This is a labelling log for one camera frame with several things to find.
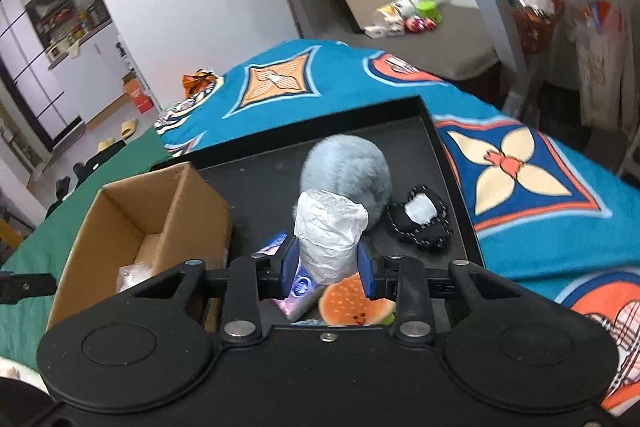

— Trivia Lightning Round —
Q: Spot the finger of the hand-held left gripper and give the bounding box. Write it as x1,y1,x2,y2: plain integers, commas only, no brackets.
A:
0,273,57,305

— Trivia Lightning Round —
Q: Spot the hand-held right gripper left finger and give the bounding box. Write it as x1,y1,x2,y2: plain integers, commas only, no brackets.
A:
131,237,301,340

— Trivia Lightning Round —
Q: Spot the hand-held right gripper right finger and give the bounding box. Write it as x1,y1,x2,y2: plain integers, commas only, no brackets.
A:
356,241,526,340

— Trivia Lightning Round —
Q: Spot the burger plush toy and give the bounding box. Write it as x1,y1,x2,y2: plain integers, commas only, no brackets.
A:
318,272,398,327

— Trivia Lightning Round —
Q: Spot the white paper ball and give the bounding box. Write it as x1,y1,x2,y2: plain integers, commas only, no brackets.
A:
292,188,369,286

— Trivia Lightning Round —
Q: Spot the black and white whale plush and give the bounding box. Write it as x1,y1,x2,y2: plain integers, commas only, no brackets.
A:
387,186,454,250

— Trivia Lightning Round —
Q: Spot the black shallow tray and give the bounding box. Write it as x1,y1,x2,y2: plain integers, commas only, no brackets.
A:
150,94,486,323

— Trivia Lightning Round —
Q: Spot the brown cardboard box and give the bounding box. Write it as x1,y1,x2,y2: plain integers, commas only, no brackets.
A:
46,162,233,348

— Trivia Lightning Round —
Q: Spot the purple snack packet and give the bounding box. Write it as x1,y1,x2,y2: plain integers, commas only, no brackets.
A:
257,232,326,322

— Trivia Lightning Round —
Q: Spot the green cloth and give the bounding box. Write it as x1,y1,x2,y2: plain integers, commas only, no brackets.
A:
0,127,171,363

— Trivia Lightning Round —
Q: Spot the clear plastic bag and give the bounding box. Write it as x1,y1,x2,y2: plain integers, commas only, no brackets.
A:
116,261,161,295

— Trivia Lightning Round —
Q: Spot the grey fluffy plush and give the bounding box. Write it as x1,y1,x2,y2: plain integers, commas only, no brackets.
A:
300,134,392,233

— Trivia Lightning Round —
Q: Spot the blue printed blanket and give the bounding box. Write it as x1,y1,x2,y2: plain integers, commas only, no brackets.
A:
155,39,640,413

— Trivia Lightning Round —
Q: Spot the orange plastic bag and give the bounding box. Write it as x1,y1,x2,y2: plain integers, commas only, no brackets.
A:
181,69,218,98

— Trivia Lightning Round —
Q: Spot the orange cardboard box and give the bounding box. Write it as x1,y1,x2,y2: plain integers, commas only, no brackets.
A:
122,79,156,112

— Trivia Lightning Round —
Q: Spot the small white box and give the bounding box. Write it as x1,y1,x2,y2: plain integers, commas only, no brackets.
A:
364,24,406,38

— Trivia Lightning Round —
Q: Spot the clear plastic jar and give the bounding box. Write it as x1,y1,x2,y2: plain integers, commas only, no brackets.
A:
375,0,451,25

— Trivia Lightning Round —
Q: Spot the green cup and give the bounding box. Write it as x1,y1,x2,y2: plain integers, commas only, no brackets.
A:
416,1,443,25

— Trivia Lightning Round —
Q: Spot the beige tote bag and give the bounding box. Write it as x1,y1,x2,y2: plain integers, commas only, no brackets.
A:
575,2,631,130

